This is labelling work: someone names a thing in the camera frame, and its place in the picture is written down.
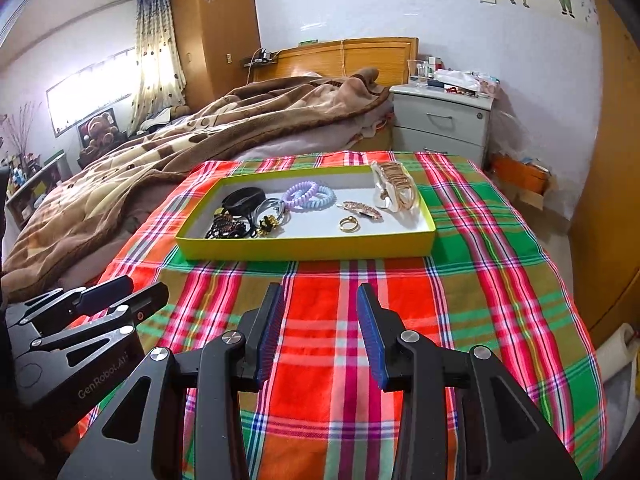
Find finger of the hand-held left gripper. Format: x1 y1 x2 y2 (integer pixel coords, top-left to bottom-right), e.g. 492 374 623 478
31 281 170 357
5 275 133 333

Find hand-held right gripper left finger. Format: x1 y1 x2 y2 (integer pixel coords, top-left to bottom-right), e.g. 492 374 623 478
57 282 287 480

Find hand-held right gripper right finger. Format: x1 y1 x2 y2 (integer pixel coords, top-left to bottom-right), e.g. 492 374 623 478
356 282 583 480

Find yellow-green cardboard tray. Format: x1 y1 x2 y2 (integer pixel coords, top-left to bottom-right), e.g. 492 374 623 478
175 164 437 262

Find brown bead bracelet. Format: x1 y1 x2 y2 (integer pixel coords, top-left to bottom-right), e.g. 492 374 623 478
205 212 251 240

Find grey hair tie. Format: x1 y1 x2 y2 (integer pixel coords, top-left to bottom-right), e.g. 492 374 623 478
252 197 291 226

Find rose gold hair barrette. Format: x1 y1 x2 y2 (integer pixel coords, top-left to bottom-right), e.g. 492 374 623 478
336 201 383 222

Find purple spiral hair tie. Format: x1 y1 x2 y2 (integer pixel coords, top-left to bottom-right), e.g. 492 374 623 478
282 178 321 211

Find light blue spiral hair tie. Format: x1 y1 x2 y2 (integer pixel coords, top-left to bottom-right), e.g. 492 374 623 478
300 185 335 212

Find clear gold hair claw clip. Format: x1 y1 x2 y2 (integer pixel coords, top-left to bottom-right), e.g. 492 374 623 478
369 160 420 211

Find shelf with bottles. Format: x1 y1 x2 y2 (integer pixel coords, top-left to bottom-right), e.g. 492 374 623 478
5 150 68 231

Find black wristband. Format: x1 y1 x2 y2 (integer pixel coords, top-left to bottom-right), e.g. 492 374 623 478
220 186 266 213

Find red green plaid cloth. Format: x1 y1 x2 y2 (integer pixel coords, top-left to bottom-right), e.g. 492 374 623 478
75 150 608 480

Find brown paw print blanket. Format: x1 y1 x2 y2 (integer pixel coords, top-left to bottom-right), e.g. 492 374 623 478
0 67 393 286

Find brown teddy bear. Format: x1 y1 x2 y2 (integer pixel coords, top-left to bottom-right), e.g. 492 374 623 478
80 112 121 156

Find dried branches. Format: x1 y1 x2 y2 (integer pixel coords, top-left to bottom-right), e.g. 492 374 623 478
0 102 41 161

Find pale pink quilt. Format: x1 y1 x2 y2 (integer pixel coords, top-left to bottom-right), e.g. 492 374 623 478
235 125 391 161

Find window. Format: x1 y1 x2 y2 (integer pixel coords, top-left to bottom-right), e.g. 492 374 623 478
46 47 137 136

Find brown cardboard box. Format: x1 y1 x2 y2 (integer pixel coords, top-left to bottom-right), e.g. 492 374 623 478
515 180 561 211

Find orange box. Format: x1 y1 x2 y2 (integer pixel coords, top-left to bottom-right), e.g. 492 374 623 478
490 152 551 196

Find grey two-drawer nightstand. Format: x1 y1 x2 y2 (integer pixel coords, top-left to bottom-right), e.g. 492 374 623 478
389 82 496 168

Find spotted beige curtain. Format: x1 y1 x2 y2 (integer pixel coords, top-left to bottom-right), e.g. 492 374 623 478
129 0 187 136

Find paper towel roll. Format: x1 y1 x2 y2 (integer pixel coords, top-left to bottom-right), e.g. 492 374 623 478
600 322 640 381

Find pile of small toiletries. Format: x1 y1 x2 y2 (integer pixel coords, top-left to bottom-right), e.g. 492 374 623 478
427 57 501 98

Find power strip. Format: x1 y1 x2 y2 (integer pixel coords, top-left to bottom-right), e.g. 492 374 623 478
242 49 278 67

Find tall wooden wardrobe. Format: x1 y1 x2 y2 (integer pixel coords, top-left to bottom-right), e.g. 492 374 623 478
170 0 262 106

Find wooden bed headboard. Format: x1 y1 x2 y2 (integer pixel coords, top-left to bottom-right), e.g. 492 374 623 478
250 36 420 86

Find wooden closet door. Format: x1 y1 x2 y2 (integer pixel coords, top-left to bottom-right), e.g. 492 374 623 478
570 0 640 346

